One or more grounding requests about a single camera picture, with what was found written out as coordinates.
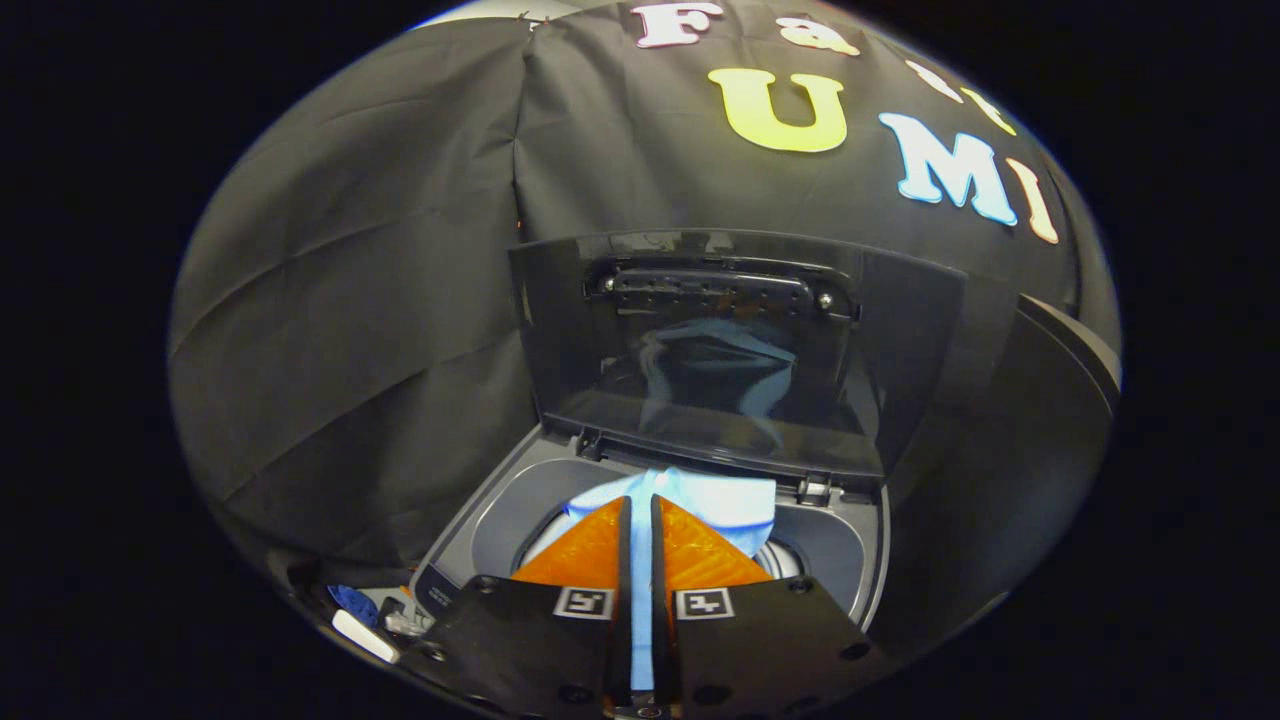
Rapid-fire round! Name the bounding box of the light blue polo shirt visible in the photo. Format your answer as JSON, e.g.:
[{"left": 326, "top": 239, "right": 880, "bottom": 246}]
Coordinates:
[{"left": 520, "top": 467, "right": 779, "bottom": 691}]

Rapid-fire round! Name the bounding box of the small white object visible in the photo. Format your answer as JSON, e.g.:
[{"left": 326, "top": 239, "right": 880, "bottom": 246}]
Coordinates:
[{"left": 332, "top": 610, "right": 401, "bottom": 663}]

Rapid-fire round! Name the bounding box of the beige cabinet with dark top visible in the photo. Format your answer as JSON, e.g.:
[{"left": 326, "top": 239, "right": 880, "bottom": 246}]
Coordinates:
[{"left": 885, "top": 295, "right": 1121, "bottom": 656}]

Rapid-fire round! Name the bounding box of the black backdrop cloth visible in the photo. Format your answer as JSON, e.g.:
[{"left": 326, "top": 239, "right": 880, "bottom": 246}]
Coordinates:
[{"left": 168, "top": 0, "right": 1121, "bottom": 601}]

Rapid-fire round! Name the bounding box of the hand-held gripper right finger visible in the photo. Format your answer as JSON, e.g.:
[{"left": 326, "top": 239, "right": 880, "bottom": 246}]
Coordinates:
[{"left": 650, "top": 493, "right": 891, "bottom": 720}]

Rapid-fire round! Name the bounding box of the small blue object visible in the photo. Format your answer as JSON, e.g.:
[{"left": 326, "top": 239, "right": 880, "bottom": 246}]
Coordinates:
[{"left": 328, "top": 585, "right": 379, "bottom": 629}]

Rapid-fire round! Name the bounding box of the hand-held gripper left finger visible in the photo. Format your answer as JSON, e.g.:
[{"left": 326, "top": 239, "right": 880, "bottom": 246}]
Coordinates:
[{"left": 400, "top": 495, "right": 634, "bottom": 720}]

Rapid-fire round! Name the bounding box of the dark washing machine lid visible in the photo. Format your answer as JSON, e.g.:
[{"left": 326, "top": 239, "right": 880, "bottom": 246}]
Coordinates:
[{"left": 508, "top": 230, "right": 966, "bottom": 491}]

